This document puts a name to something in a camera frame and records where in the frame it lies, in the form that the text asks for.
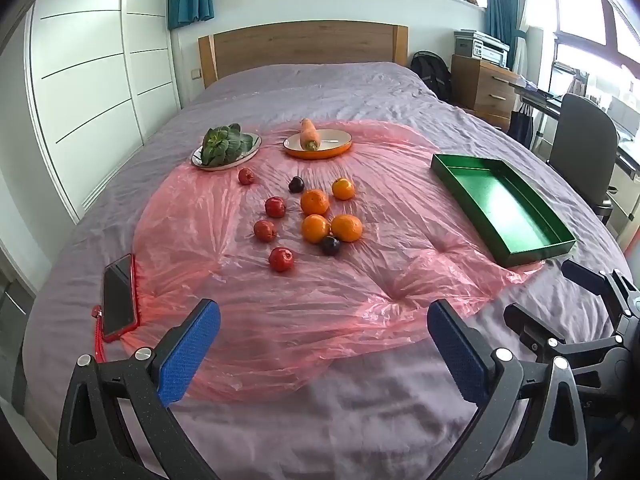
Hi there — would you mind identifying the wooden dresser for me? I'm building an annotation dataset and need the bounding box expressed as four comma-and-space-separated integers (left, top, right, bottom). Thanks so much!
450, 54, 523, 131

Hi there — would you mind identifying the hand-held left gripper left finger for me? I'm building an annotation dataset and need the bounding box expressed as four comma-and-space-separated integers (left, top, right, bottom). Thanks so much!
56, 299, 222, 480

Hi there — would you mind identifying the grey office chair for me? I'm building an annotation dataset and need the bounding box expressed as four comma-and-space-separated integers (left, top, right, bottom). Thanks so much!
546, 93, 621, 226

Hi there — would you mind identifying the pink plastic sheet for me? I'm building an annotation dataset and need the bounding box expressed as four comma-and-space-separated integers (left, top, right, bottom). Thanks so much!
95, 121, 543, 403

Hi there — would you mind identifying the carrot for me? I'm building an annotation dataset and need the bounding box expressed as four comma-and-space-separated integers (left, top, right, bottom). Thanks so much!
299, 118, 321, 152

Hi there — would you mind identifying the cluttered desk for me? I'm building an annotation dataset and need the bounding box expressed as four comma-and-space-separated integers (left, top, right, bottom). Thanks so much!
510, 77, 640, 186

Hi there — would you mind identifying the orange oval dish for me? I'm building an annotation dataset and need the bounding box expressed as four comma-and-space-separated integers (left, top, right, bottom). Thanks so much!
283, 129, 353, 161

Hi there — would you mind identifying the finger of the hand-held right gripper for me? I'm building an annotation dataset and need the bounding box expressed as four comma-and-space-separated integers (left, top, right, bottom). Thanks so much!
561, 258, 640, 333
503, 302, 630, 378

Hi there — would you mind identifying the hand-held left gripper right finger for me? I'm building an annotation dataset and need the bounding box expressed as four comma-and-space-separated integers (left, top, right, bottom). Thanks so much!
427, 299, 589, 480

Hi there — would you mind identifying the red phone strap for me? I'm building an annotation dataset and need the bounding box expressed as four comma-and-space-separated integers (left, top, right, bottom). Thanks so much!
91, 305, 108, 363

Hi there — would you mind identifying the window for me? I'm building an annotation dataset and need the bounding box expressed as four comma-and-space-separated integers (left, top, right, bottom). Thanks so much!
550, 0, 640, 91

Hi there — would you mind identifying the green bok choy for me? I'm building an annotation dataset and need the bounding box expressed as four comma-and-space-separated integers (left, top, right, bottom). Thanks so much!
201, 124, 255, 167

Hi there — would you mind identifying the green rectangular tray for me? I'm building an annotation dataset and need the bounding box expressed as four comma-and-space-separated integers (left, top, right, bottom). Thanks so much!
431, 153, 577, 268

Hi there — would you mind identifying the white wardrobe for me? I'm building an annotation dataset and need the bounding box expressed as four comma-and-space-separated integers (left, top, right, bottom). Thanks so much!
25, 0, 183, 221

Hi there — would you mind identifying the black shopping bag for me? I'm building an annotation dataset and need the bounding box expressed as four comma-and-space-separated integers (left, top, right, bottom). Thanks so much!
507, 105, 536, 151

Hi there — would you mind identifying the grey printer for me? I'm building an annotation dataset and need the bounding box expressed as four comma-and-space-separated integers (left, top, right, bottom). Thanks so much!
454, 30, 511, 68

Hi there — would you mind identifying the black backpack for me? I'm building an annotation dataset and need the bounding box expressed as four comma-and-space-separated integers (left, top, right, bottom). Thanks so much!
410, 50, 453, 102

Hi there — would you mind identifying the phone in red case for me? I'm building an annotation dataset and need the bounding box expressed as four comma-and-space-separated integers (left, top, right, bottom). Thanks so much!
101, 253, 139, 343

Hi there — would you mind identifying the white round plate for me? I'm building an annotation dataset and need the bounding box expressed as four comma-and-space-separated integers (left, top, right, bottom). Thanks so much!
191, 134, 262, 172

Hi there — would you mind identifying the wooden headboard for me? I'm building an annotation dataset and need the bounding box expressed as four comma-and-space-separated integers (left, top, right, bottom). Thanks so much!
198, 20, 409, 90

